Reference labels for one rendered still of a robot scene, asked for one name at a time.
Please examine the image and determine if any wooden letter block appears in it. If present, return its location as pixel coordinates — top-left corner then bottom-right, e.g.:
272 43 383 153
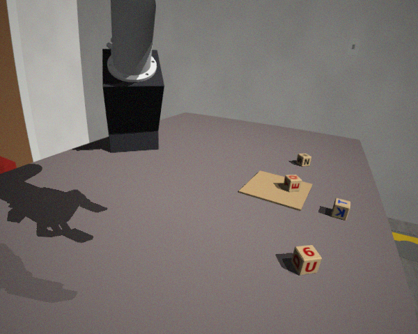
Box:
291 245 322 275
296 154 311 166
284 175 302 192
331 198 350 220

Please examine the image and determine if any tan flat mat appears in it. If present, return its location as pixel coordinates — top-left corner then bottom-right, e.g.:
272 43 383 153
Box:
238 170 312 211

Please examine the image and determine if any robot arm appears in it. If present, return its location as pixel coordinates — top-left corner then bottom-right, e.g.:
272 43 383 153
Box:
107 0 157 83

